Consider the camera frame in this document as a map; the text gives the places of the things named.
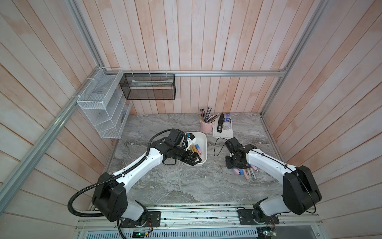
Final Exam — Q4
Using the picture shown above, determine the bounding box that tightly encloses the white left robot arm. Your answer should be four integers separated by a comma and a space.
92, 128, 202, 224

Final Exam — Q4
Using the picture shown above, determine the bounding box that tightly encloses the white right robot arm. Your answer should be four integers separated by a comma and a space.
225, 137, 322, 217

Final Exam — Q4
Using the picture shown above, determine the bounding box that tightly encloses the pink blue lipstick silver cap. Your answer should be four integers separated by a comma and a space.
232, 168, 241, 175

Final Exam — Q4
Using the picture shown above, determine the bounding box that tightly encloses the silver lipstick tube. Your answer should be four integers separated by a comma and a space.
250, 167, 257, 180

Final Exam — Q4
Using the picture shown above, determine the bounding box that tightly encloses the white plastic storage box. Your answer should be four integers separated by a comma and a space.
186, 132, 208, 167

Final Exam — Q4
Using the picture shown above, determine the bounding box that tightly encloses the brown lip gloss tube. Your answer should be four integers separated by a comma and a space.
243, 169, 249, 180

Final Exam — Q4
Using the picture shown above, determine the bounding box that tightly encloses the clear Pepsi plastic bottle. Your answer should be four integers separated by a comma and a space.
222, 113, 232, 130

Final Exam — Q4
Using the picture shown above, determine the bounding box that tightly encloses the black stapler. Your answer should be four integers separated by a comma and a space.
216, 113, 225, 133

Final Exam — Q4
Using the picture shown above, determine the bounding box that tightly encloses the pink metal pen bucket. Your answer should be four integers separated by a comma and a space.
201, 120, 214, 134

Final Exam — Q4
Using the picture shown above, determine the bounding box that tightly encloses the bundle of coloured pens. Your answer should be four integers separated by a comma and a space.
200, 107, 219, 123

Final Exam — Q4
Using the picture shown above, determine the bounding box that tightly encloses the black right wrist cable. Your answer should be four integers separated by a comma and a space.
213, 137, 229, 157

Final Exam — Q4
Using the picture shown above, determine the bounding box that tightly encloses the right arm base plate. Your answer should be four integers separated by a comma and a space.
236, 207, 280, 225

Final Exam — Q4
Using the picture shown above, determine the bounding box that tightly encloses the black mesh wall basket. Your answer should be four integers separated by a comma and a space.
119, 73, 176, 100

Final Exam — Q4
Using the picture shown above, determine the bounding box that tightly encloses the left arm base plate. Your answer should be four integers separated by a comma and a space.
120, 211, 161, 229

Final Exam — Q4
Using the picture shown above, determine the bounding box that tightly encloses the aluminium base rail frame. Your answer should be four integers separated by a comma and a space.
73, 203, 329, 239

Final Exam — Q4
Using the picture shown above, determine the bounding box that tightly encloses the white wire wall shelf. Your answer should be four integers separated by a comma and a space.
77, 67, 133, 139

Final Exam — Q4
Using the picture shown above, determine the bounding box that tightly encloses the black corrugated cable conduit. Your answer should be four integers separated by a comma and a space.
67, 128, 186, 218

